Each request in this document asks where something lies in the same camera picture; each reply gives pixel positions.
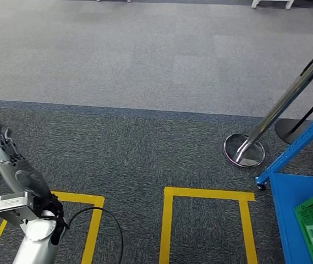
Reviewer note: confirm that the white furniture base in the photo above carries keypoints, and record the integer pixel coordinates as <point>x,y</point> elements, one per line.
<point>255,3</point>

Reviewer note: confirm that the chrome stanchion post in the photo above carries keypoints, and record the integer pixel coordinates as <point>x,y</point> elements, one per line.
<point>279,105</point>

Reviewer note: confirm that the yellow floor tape square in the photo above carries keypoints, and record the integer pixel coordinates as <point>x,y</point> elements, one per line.
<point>167,226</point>
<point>95,226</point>

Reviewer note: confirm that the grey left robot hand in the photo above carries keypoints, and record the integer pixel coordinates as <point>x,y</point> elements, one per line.
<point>21,175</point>

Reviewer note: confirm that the blue metal shelf rack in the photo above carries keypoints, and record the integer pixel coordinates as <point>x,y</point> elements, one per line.
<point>291,204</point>

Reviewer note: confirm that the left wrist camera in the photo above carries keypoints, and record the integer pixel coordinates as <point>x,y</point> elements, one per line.
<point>16,206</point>

